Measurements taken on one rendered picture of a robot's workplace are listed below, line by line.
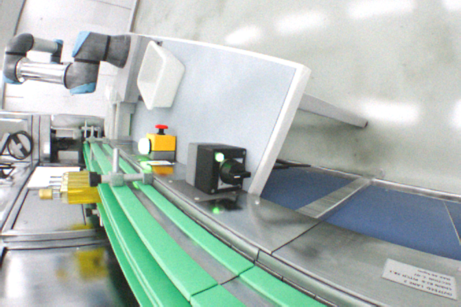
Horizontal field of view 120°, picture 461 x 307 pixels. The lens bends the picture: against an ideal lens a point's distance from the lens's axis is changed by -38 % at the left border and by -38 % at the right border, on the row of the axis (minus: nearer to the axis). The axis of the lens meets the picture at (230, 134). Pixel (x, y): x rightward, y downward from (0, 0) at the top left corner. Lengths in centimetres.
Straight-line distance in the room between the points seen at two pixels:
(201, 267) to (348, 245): 16
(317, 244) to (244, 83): 31
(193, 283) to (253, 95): 32
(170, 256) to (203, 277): 4
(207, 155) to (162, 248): 17
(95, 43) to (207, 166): 72
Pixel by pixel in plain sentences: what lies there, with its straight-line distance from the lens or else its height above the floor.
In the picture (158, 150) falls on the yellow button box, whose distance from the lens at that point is 61.
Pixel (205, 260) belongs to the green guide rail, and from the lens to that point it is 24.
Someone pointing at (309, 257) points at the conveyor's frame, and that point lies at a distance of 23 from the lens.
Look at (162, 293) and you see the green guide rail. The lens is 30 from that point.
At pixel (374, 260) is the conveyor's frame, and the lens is 26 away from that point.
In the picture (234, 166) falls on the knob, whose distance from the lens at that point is 35.
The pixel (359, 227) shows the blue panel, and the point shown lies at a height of 69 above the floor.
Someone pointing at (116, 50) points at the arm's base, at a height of 91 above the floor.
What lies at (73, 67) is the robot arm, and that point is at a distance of 96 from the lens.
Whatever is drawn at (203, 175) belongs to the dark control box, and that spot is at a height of 83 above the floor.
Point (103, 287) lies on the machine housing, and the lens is 64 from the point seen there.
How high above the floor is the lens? 104
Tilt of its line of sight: 41 degrees down
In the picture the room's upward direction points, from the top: 87 degrees counter-clockwise
